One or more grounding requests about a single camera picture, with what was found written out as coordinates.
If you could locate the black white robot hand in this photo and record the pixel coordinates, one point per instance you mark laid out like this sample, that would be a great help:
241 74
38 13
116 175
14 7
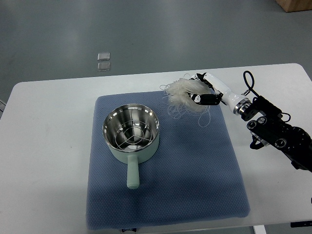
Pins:
221 93

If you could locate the white vermicelli noodle nest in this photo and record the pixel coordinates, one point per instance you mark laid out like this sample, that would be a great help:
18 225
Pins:
182 98

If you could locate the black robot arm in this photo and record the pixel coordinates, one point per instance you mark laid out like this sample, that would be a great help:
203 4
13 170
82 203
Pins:
264 120

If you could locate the mint green steel pot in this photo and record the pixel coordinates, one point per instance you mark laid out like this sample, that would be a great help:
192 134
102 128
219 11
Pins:
134 158

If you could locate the blue textured cloth mat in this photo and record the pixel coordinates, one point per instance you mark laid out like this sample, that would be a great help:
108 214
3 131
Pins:
193 176

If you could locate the cardboard box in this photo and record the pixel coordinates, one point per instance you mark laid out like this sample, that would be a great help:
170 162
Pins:
295 5

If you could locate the wire steaming rack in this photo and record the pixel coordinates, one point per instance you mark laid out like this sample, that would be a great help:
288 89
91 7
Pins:
132 135

